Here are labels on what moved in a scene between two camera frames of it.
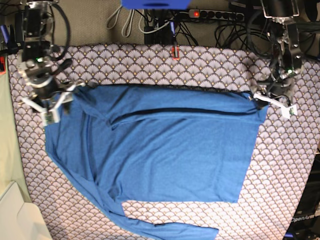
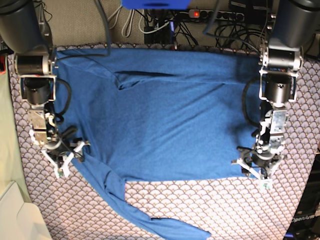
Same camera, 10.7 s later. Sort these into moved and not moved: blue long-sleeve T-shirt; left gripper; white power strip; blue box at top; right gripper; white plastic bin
Moved: right gripper; blue long-sleeve T-shirt; left gripper
Not moved: white plastic bin; blue box at top; white power strip
